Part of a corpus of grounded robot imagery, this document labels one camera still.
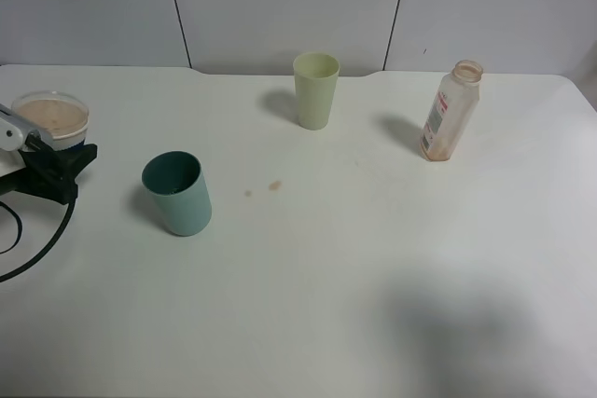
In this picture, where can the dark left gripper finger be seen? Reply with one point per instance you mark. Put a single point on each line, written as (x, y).
(50, 174)

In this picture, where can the glass cup with blue sleeve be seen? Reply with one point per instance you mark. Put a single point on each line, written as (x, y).
(63, 116)

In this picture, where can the clear plastic drink bottle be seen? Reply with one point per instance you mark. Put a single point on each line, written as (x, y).
(456, 99)

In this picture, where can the teal green plastic cup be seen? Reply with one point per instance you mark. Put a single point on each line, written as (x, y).
(175, 181)

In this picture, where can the pale yellow-green plastic cup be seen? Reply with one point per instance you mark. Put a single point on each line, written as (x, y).
(315, 76)

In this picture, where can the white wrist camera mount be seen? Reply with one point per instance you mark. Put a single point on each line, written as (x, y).
(14, 131)

